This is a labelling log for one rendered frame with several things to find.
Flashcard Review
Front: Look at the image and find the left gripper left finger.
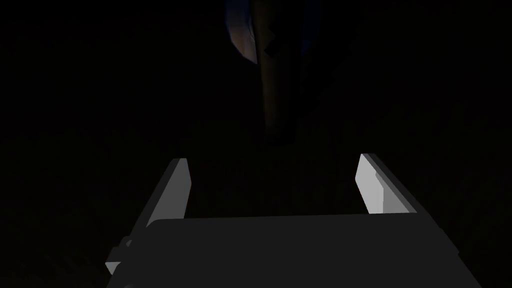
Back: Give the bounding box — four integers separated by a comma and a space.
134, 157, 193, 237

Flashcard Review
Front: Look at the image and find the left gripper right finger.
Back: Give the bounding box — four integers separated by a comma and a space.
355, 153, 419, 215

